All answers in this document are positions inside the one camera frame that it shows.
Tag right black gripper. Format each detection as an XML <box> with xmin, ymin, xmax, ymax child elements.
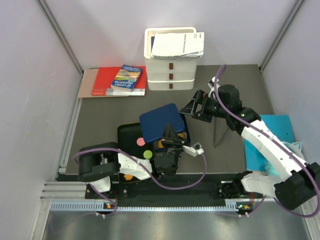
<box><xmin>179</xmin><ymin>90</ymin><xmax>229</xmax><ymax>123</ymax></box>

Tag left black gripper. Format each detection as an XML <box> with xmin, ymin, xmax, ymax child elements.
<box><xmin>161</xmin><ymin>123</ymin><xmax>187</xmax><ymax>165</ymax></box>

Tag blue cookie tin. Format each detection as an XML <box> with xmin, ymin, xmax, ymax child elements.
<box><xmin>152</xmin><ymin>114</ymin><xmax>191</xmax><ymax>153</ymax></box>

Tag orange small flower cookie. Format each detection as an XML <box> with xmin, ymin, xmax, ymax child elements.
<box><xmin>178</xmin><ymin>132</ymin><xmax>187</xmax><ymax>139</ymax></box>

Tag orange round cookie bottom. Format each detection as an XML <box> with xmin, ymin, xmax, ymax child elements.
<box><xmin>156</xmin><ymin>140</ymin><xmax>164</xmax><ymax>149</ymax></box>

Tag blue tin lid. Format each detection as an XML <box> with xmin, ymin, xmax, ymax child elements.
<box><xmin>139</xmin><ymin>103</ymin><xmax>186</xmax><ymax>144</ymax></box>

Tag grey metal tongs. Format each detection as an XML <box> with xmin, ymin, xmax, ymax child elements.
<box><xmin>213</xmin><ymin>118</ymin><xmax>230</xmax><ymax>149</ymax></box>

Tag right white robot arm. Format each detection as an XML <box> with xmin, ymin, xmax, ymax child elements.
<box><xmin>180</xmin><ymin>84</ymin><xmax>320</xmax><ymax>210</ymax></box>

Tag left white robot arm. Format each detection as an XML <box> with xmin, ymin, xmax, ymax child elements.
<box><xmin>76</xmin><ymin>122</ymin><xmax>190</xmax><ymax>199</ymax></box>

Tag green round cookie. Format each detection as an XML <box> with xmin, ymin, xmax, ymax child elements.
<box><xmin>143</xmin><ymin>150</ymin><xmax>153</xmax><ymax>160</ymax></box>

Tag pink round cookie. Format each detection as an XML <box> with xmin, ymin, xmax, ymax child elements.
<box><xmin>136</xmin><ymin>137</ymin><xmax>146</xmax><ymax>147</ymax></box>

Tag white stacked drawer box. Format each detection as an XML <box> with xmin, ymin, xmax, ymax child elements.
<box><xmin>144</xmin><ymin>27</ymin><xmax>198</xmax><ymax>91</ymax></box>

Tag black cookie tray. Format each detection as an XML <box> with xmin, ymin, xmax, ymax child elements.
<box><xmin>117</xmin><ymin>122</ymin><xmax>159</xmax><ymax>178</ymax></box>

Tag orange flower cookie bottom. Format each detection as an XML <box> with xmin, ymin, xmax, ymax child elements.
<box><xmin>124</xmin><ymin>174</ymin><xmax>133</xmax><ymax>181</ymax></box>

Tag white spiral notebook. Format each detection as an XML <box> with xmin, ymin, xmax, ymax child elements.
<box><xmin>150</xmin><ymin>32</ymin><xmax>205</xmax><ymax>60</ymax></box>

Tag blue paperback book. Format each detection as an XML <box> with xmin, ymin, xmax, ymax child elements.
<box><xmin>110</xmin><ymin>65</ymin><xmax>143</xmax><ymax>92</ymax></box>

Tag red book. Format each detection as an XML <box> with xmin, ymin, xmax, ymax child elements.
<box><xmin>91</xmin><ymin>66</ymin><xmax>147</xmax><ymax>97</ymax></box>

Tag teal folder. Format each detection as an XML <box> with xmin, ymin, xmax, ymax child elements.
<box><xmin>244</xmin><ymin>115</ymin><xmax>295</xmax><ymax>172</ymax></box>

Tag teal cat-ear headphones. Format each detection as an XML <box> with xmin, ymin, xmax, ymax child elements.
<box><xmin>264</xmin><ymin>141</ymin><xmax>305</xmax><ymax>176</ymax></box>

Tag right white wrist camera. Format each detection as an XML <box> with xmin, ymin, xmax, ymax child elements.
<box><xmin>208</xmin><ymin>76</ymin><xmax>220</xmax><ymax>100</ymax></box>

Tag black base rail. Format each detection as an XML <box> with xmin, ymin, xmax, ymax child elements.
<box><xmin>84</xmin><ymin>173</ymin><xmax>241</xmax><ymax>207</ymax></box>

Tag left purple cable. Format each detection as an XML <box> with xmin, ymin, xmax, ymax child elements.
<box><xmin>73</xmin><ymin>147</ymin><xmax>208</xmax><ymax>216</ymax></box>

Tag purple cable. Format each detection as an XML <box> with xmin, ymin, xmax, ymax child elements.
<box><xmin>213</xmin><ymin>64</ymin><xmax>320</xmax><ymax>219</ymax></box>
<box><xmin>73</xmin><ymin>147</ymin><xmax>208</xmax><ymax>216</ymax></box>

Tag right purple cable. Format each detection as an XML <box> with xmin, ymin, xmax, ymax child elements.
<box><xmin>213</xmin><ymin>64</ymin><xmax>320</xmax><ymax>219</ymax></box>

